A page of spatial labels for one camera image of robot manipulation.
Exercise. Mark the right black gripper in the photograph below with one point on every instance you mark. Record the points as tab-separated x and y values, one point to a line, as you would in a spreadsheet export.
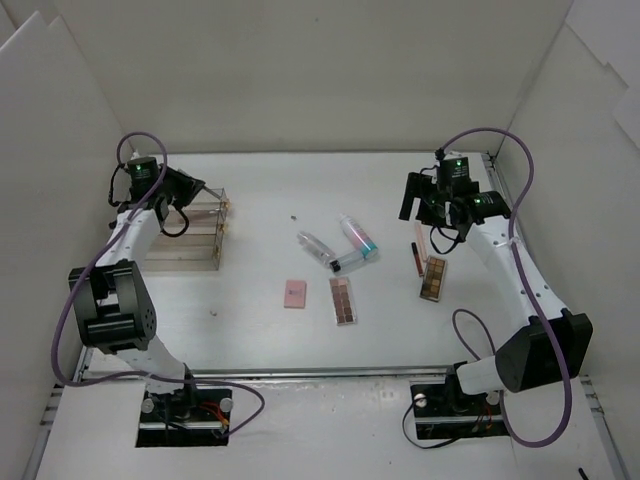
411	195

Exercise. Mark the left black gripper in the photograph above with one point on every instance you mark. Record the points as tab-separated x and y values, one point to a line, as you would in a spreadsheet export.
185	185

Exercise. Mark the pale pink cosmetic tube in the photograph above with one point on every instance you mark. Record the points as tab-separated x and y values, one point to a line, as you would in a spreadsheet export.
420	242

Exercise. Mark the red lip gloss tube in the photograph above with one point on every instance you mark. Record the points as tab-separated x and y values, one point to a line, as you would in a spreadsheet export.
417	259

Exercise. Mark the clear bottle blue label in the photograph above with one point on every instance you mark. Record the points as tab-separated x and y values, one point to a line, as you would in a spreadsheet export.
316	248

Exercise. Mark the pink brown eyeshadow palette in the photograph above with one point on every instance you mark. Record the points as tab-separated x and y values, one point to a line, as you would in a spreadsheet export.
343	303

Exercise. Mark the pink compact box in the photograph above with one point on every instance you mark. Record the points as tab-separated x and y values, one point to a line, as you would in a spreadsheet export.
295	294

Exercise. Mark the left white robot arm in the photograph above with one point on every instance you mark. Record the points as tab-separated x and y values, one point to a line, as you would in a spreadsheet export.
114	311

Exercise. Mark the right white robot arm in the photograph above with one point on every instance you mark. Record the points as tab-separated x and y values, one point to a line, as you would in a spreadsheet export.
542	330

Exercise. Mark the clear acrylic drawer organizer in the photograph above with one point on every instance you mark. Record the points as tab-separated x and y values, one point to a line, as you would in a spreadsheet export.
200	247

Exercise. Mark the white pink teal spray bottle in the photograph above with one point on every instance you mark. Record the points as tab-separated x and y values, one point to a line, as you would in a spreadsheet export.
357	236

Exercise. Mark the brown gold eyeshadow palette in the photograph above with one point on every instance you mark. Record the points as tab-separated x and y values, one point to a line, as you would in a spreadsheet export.
433	279

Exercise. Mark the small clear bottle black cap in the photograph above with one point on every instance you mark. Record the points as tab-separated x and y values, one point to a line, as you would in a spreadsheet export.
347	261

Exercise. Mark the aluminium front rail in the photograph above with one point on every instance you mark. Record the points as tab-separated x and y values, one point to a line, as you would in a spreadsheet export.
319	373

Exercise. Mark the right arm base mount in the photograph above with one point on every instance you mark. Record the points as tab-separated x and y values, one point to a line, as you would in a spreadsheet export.
440	414

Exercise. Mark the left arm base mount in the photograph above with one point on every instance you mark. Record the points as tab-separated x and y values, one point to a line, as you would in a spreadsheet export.
192	417

